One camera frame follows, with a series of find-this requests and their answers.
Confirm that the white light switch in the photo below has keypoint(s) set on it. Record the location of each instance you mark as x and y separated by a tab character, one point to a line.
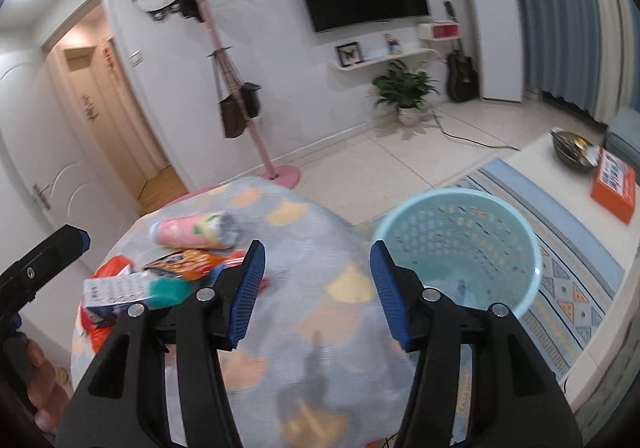
135	59

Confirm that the orange cardboard box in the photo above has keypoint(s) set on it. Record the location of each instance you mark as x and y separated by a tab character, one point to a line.
612	188

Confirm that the potted green plant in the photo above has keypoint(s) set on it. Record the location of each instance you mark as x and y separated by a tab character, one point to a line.
405	88

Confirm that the brown hanging bag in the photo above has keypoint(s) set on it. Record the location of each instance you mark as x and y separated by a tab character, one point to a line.
231	118

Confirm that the beige hallway door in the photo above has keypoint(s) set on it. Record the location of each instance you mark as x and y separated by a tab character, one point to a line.
110	118

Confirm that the small desk figurine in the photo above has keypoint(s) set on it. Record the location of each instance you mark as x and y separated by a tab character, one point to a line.
393	43

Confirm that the fan-patterned grey tablecloth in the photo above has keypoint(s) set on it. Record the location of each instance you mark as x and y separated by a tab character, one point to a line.
310	328

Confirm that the white carton box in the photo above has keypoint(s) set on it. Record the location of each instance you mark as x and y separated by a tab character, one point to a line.
112	290

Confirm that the pale door ornament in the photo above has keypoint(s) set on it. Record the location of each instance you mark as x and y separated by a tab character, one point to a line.
90	107

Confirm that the orange-red plastic bag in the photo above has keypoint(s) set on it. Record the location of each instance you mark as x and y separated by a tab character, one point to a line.
107	268

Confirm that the teal wrapper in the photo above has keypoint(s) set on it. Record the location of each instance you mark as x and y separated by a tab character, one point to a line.
167	293

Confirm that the person's left hand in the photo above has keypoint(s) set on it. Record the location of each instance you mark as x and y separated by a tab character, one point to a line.
47	388

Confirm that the short curved white shelf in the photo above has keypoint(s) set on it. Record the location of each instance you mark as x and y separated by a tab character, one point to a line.
370	62

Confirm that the light blue plastic basket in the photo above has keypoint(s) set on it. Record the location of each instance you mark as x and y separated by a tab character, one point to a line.
475	228

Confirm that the red hanging ornament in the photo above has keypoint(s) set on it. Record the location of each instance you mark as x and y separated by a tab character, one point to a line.
108	57

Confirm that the pink coat rack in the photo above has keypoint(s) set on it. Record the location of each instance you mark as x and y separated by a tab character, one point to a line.
286	176

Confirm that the black acoustic guitar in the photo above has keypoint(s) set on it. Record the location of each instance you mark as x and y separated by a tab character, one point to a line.
461	78

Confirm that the teal fabric sofa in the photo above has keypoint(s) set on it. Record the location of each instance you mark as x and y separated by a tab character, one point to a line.
625	138

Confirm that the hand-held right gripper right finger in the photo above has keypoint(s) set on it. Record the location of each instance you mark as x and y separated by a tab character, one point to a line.
390	295

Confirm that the blue and cream curtain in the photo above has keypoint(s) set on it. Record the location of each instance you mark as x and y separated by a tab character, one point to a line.
560	28

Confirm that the black hanging cap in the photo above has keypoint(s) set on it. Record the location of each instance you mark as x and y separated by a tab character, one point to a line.
190	6

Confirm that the pink snack tube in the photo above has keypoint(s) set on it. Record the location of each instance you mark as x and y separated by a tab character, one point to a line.
190	230

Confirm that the dark metal bowl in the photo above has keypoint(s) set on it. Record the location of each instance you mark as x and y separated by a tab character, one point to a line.
570	153

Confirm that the black hanging bag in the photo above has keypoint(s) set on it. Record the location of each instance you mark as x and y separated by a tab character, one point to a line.
251	101

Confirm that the white red box shelf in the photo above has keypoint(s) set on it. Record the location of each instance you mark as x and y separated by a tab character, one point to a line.
445	31

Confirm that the white room door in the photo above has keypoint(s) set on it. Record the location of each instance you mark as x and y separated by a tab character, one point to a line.
40	128

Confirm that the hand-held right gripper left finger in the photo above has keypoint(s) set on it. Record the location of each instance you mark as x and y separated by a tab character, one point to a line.
247	290

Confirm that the white standing air conditioner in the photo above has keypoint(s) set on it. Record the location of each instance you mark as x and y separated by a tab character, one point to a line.
492	28

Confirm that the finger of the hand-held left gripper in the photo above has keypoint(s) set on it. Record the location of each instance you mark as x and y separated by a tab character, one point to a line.
47	260

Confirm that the black butterfly picture frame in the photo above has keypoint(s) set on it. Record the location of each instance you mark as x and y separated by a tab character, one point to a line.
348	54

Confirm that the orange snack packet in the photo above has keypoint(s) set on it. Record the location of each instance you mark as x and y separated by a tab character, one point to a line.
192	263

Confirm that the white coffee table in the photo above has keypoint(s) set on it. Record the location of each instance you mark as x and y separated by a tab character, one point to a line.
550	188

